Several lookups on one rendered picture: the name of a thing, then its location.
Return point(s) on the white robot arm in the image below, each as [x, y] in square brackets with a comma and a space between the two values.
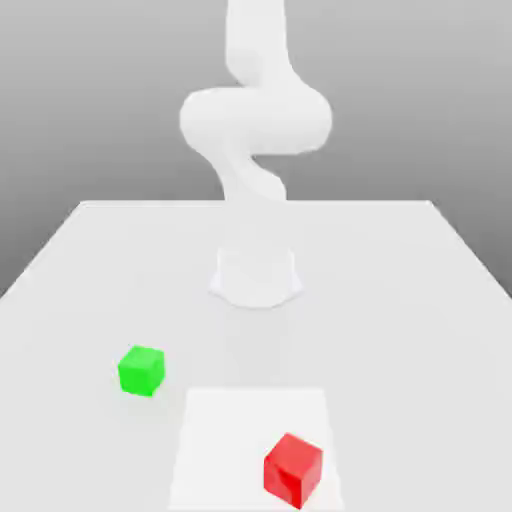
[256, 120]

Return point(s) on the small green cube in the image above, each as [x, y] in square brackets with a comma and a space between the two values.
[140, 371]

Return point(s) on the small red cube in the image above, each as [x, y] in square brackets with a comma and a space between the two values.
[292, 470]

